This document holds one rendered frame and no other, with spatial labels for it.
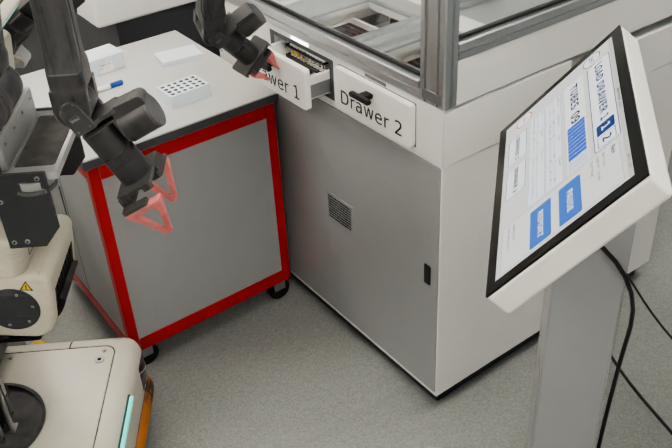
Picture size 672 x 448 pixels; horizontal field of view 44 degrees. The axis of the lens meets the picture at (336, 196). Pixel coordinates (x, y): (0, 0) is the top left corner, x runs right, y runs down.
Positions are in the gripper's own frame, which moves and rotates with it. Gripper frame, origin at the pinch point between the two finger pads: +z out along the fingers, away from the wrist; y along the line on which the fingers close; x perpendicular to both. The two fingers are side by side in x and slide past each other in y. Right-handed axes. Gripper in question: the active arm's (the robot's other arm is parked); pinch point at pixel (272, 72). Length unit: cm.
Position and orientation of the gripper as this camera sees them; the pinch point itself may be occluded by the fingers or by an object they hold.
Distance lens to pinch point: 216.3
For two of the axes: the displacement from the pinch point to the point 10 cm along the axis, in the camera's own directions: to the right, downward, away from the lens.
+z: 5.6, 3.8, 7.4
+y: 5.7, -8.2, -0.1
